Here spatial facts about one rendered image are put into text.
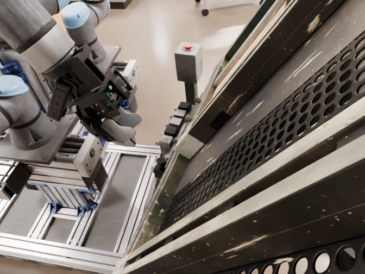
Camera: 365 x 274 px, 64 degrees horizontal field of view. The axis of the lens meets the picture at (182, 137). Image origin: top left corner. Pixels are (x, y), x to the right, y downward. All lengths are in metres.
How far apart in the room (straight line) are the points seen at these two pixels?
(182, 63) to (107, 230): 1.02
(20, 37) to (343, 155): 0.42
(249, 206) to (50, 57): 0.35
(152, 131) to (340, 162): 2.30
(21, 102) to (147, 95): 1.94
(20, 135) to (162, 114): 1.70
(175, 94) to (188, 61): 1.25
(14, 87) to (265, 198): 0.85
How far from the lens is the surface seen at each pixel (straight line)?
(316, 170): 0.24
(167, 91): 2.86
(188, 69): 1.62
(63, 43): 0.49
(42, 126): 1.08
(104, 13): 1.47
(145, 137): 2.44
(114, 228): 1.79
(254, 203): 0.29
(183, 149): 1.07
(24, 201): 2.13
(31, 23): 0.48
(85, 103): 0.51
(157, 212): 0.98
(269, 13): 1.17
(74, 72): 0.50
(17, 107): 1.01
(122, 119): 0.58
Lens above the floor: 1.74
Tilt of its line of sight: 47 degrees down
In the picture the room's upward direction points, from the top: 7 degrees counter-clockwise
